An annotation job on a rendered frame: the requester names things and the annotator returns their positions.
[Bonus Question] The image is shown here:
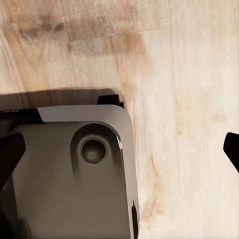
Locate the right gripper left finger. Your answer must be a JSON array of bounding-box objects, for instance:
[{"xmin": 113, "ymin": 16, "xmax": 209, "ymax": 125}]
[{"xmin": 0, "ymin": 132, "xmax": 26, "ymax": 192}]

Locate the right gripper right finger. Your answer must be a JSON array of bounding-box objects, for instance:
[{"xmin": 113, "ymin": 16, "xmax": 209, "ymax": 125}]
[{"xmin": 223, "ymin": 132, "xmax": 239, "ymax": 172}]

